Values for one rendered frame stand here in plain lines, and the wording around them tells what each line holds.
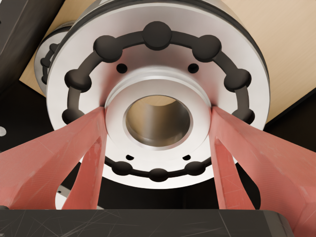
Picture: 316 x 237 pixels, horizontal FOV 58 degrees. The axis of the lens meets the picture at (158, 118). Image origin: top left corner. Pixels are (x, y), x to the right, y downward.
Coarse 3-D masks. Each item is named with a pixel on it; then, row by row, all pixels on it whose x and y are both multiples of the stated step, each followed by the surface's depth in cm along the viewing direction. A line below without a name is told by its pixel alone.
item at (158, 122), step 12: (132, 108) 15; (144, 108) 16; (156, 108) 16; (168, 108) 16; (180, 108) 15; (132, 120) 14; (144, 120) 15; (156, 120) 15; (168, 120) 15; (180, 120) 14; (144, 132) 14; (156, 132) 15; (168, 132) 14; (180, 132) 14
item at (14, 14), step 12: (12, 0) 19; (24, 0) 19; (0, 12) 19; (12, 12) 19; (24, 12) 20; (0, 24) 20; (12, 24) 20; (0, 36) 20; (12, 36) 21; (0, 48) 21; (0, 60) 22; (60, 192) 30
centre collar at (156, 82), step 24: (144, 72) 12; (168, 72) 12; (120, 96) 12; (144, 96) 12; (168, 96) 12; (192, 96) 12; (120, 120) 13; (192, 120) 13; (120, 144) 13; (144, 144) 14; (168, 144) 14; (192, 144) 13
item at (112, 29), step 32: (160, 0) 10; (96, 32) 11; (128, 32) 11; (160, 32) 11; (192, 32) 11; (224, 32) 11; (64, 64) 12; (96, 64) 12; (128, 64) 11; (160, 64) 11; (192, 64) 12; (224, 64) 12; (256, 64) 11; (64, 96) 12; (96, 96) 12; (224, 96) 12; (256, 96) 12; (128, 160) 15; (192, 160) 15
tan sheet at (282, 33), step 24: (72, 0) 28; (240, 0) 27; (264, 0) 27; (288, 0) 27; (312, 0) 26; (264, 24) 28; (288, 24) 28; (312, 24) 28; (264, 48) 29; (288, 48) 29; (312, 48) 29; (24, 72) 33; (288, 72) 31; (312, 72) 30; (288, 96) 32
